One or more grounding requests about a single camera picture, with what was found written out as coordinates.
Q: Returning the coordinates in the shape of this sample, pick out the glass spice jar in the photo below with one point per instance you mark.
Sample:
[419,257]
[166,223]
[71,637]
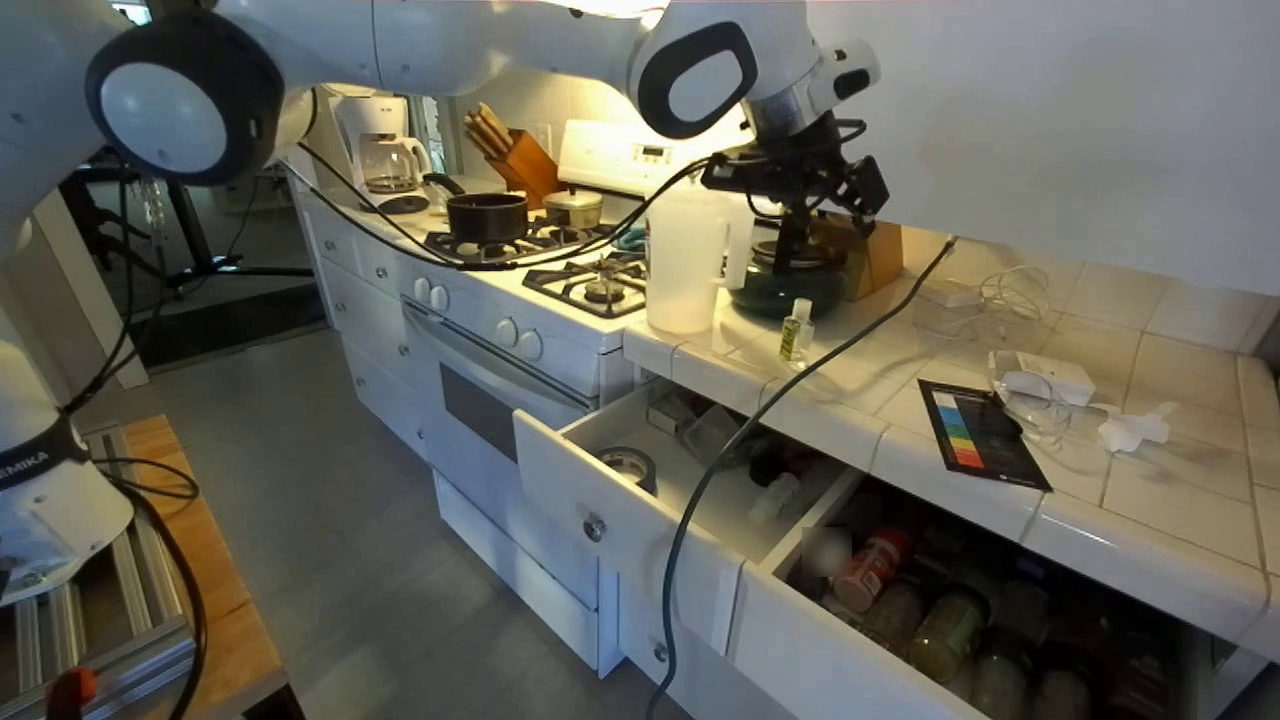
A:
[945,637]
[1003,687]
[1062,699]
[891,617]

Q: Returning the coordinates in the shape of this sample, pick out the clear plastic bag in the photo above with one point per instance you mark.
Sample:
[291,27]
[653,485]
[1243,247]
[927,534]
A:
[1047,384]

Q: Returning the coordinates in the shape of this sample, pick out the translucent white plastic pitcher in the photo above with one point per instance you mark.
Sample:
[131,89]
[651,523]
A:
[683,264]

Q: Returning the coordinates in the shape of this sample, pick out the small white box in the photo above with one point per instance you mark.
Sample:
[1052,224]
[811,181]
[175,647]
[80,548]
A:
[719,435]

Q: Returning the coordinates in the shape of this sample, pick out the wooden knife block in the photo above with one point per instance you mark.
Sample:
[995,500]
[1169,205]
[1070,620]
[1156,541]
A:
[525,167]

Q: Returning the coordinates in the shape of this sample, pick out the metal mounting frame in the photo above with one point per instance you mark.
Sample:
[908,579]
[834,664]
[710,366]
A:
[107,626]

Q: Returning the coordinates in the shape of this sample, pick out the colour checker card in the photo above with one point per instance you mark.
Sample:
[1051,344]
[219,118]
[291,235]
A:
[983,435]

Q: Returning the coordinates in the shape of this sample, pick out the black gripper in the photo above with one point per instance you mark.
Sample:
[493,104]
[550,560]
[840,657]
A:
[825,173]

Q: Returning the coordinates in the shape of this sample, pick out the red emergency button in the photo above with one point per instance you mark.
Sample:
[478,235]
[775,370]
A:
[71,694]

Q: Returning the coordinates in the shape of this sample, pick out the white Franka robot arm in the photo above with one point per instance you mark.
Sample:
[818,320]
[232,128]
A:
[403,42]

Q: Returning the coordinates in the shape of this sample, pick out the white label spice jar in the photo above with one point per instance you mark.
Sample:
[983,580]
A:
[821,567]

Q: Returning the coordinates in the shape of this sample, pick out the black floor platform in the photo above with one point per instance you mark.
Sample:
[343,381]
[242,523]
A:
[227,324]

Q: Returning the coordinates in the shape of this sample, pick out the small clear bottle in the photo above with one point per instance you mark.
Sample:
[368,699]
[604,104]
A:
[798,335]
[776,500]

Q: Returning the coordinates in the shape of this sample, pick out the small pot with lid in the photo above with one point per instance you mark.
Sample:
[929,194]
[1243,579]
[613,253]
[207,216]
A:
[578,211]

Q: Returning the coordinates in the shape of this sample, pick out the wide white drawer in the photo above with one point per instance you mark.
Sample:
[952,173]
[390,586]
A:
[825,664]

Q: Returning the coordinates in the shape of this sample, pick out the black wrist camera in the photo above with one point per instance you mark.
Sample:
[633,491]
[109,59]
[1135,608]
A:
[740,173]

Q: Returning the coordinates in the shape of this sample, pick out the white coffee maker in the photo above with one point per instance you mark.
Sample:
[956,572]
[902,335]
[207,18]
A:
[381,155]

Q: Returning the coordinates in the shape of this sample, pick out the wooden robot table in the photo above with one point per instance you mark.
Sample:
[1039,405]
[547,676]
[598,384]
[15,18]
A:
[232,626]

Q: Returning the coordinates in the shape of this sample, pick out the narrow white drawer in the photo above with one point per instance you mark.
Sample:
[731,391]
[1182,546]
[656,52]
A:
[561,492]

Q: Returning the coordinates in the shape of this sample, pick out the dark round bowl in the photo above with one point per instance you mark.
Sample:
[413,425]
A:
[760,302]

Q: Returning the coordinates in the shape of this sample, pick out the white base cabinets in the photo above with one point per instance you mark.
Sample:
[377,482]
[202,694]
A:
[381,344]

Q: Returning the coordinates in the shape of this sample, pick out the black round lid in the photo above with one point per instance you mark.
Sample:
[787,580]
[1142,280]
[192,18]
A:
[625,469]

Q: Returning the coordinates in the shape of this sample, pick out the red label spice jar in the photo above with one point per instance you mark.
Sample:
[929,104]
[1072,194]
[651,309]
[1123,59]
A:
[875,567]

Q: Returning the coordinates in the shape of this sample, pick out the teal cloth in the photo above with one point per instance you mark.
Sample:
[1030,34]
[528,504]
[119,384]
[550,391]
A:
[629,240]

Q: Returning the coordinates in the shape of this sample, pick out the black saucepan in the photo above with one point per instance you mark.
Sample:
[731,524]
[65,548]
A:
[485,216]

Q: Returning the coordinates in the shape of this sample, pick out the white gas stove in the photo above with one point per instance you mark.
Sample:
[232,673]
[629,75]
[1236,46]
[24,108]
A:
[533,441]

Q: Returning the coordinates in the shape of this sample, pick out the white crumpled wrapper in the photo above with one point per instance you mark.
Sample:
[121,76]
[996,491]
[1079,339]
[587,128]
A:
[1135,428]

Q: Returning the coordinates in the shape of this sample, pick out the white bottom drawer front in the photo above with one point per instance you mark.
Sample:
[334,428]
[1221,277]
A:
[703,694]

